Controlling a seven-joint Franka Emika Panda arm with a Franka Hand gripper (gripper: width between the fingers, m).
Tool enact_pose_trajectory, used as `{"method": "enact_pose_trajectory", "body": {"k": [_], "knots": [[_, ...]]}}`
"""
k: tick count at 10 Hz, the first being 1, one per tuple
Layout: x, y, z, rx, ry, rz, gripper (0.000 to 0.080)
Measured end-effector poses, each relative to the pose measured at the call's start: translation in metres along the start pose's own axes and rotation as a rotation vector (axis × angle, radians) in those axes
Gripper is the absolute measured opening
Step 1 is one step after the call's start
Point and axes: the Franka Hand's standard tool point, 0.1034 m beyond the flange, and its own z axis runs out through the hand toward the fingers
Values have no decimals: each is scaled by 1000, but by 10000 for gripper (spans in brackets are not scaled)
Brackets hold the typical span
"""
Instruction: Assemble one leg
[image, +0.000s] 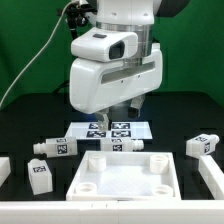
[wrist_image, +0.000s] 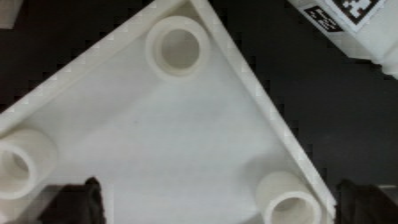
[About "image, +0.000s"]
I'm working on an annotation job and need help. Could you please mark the grey cable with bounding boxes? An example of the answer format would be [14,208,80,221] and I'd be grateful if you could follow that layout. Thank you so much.
[0,0,88,108]

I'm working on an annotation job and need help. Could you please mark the white marker base plate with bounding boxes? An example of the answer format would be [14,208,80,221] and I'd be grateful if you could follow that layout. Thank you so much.
[65,122,152,140]

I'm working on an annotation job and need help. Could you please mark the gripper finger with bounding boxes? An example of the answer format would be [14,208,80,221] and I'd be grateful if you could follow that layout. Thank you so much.
[128,95,145,118]
[95,112,109,131]

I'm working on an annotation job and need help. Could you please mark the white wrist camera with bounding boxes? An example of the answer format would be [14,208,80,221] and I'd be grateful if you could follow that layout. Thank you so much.
[71,28,138,62]

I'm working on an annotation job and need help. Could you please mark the white square tabletop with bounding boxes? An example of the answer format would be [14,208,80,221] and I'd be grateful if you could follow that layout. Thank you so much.
[66,151,181,201]

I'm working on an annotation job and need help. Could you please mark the white fence block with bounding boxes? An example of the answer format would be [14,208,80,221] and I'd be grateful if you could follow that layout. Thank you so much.
[0,157,11,187]
[198,155,224,200]

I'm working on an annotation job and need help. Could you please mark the white right fence block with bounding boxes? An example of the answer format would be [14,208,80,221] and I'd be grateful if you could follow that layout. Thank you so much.
[198,155,224,200]

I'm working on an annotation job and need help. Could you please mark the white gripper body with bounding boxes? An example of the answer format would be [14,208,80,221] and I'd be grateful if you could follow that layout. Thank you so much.
[70,47,163,114]

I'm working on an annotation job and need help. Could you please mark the white front fence bar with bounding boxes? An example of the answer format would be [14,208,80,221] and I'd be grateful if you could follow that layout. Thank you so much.
[0,200,224,224]

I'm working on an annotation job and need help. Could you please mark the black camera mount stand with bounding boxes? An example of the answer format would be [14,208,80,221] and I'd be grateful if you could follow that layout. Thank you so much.
[57,0,97,39]

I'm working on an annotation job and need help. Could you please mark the white left fence block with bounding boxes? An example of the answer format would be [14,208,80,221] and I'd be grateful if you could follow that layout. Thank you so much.
[0,157,11,187]

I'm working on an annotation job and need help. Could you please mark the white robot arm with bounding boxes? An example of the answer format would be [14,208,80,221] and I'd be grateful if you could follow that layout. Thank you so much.
[70,0,190,132]

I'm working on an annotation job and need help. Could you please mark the black cables on table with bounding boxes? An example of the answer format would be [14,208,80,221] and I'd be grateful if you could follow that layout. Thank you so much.
[53,81,71,94]

